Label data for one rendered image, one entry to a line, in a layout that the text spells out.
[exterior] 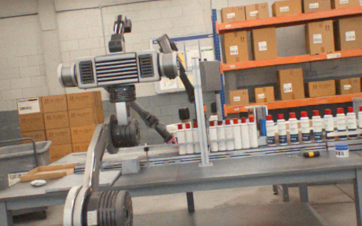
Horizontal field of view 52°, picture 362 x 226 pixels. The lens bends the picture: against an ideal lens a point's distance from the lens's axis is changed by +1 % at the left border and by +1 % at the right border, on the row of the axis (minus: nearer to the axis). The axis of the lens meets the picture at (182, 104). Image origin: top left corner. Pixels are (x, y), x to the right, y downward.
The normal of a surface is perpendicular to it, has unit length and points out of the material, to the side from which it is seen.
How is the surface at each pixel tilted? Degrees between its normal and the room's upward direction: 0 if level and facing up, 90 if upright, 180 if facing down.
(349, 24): 89
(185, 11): 90
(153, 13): 90
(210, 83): 90
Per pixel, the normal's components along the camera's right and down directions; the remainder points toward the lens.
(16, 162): 0.26, 0.08
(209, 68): 0.79, -0.05
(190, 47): -0.07, 0.06
